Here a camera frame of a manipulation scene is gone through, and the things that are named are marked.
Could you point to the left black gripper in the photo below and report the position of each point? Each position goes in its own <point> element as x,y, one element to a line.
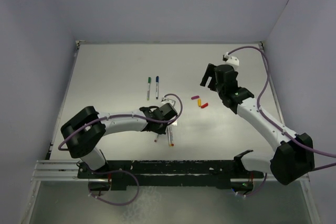
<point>161,131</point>

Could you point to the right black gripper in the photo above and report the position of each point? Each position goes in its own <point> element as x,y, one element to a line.
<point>210,72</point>

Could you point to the yellow marker pen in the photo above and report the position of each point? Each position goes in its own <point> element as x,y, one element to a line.
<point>168,134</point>

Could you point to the red marker pen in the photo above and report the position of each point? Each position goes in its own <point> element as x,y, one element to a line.
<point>171,137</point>

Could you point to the purple pen cap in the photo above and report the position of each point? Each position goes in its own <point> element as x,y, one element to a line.
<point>195,97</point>

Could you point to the blue marker pen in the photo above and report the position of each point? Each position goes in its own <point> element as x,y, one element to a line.
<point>157,90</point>

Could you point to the green marker pen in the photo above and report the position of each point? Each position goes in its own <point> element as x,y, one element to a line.
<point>148,91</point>

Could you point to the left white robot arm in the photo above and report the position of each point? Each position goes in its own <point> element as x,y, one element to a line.
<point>83,132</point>

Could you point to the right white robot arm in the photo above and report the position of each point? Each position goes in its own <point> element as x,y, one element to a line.
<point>292,152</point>

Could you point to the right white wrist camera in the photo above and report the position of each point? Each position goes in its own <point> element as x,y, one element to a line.
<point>231,60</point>

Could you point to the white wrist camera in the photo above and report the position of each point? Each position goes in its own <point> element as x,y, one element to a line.
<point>168,101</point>
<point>231,60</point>

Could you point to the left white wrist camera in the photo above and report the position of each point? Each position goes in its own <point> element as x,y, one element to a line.
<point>168,101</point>

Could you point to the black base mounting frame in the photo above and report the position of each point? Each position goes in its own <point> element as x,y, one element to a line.
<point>122,184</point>

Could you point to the aluminium rail front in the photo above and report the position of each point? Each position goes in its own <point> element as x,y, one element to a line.
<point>55,169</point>

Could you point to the aluminium rail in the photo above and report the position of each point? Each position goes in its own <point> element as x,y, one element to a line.
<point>55,169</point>
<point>269,85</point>

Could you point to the aluminium rail right side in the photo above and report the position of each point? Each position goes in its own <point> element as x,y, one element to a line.
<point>269,85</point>

